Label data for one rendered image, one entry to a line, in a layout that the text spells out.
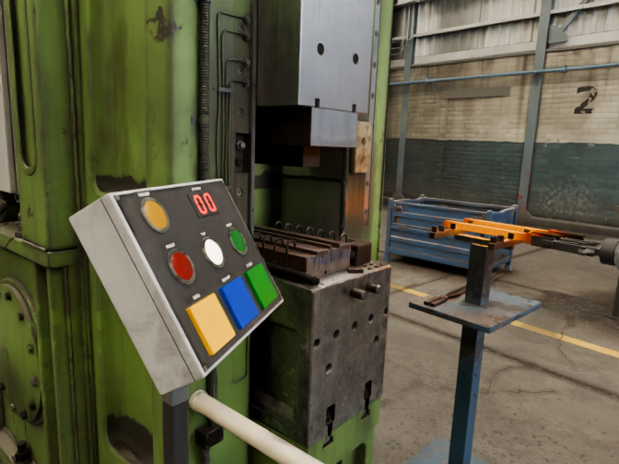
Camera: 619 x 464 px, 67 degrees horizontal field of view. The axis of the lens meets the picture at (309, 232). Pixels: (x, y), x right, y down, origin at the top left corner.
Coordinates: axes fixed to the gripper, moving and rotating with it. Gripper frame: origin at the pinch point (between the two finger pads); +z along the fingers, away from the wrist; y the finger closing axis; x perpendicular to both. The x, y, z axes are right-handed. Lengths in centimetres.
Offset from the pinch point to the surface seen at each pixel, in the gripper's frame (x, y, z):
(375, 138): 30, -22, 53
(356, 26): 58, -55, 33
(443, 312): -25.8, -19.6, 21.1
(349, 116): 35, -56, 33
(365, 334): -28, -50, 28
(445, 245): -69, 270, 202
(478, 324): -26.0, -19.6, 8.6
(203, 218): 13, -112, 13
